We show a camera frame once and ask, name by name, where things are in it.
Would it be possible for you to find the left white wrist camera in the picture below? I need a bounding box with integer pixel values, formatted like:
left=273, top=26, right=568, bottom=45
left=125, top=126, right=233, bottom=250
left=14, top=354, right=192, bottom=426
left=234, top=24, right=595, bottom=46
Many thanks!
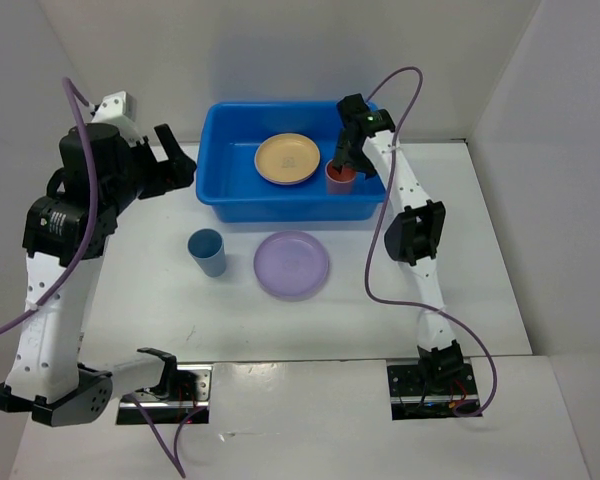
left=90, top=91, right=137, bottom=132

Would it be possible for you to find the purple plastic plate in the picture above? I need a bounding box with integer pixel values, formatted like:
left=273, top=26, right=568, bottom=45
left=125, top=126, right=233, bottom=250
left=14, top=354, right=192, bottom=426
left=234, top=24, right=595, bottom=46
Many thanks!
left=253, top=231, right=330, bottom=301

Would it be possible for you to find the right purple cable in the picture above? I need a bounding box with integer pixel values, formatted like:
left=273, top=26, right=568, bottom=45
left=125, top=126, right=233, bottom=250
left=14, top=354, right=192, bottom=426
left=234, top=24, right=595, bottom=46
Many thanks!
left=363, top=67, right=499, bottom=419

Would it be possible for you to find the yellow plastic plate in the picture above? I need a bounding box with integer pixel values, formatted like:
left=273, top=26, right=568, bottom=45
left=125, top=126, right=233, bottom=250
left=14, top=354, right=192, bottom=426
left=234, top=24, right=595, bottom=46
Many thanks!
left=254, top=133, right=321, bottom=184

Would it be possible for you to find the blue plastic cup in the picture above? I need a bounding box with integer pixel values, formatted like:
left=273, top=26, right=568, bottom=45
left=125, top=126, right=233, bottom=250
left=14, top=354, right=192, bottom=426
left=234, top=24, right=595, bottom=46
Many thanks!
left=187, top=229, right=226, bottom=278

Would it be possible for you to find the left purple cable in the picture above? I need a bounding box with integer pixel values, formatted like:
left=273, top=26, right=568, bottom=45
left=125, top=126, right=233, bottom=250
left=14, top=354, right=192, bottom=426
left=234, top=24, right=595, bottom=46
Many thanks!
left=0, top=76, right=209, bottom=479

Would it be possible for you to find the purple cable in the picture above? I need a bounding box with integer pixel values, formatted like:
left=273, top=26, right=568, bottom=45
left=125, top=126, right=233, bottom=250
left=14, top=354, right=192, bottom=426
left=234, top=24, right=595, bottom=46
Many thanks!
left=0, top=76, right=209, bottom=479
left=363, top=67, right=499, bottom=419

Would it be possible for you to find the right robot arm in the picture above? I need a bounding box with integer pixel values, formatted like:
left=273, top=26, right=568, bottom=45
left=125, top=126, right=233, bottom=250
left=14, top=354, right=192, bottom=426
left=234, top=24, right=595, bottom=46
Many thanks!
left=334, top=94, right=464, bottom=393

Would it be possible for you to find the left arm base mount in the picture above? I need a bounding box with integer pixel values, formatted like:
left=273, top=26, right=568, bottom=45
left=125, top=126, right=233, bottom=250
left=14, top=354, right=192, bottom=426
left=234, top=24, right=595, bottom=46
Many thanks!
left=129, top=363, right=213, bottom=425

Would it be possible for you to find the blue plastic bin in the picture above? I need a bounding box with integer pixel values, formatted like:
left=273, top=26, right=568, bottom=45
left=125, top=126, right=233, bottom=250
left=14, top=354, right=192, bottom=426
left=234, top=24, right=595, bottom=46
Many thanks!
left=195, top=100, right=385, bottom=223

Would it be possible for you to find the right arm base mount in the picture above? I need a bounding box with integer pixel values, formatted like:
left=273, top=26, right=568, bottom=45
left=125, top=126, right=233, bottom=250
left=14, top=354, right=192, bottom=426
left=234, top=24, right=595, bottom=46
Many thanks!
left=386, top=360, right=481, bottom=421

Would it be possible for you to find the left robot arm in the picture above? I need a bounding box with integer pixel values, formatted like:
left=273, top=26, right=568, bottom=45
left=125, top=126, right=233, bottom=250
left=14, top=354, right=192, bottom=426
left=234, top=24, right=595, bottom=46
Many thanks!
left=0, top=122, right=196, bottom=427

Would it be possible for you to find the red plastic cup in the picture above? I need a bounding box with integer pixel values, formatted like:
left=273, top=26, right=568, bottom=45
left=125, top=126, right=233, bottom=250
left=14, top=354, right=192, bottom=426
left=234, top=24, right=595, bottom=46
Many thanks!
left=325, top=160, right=357, bottom=195

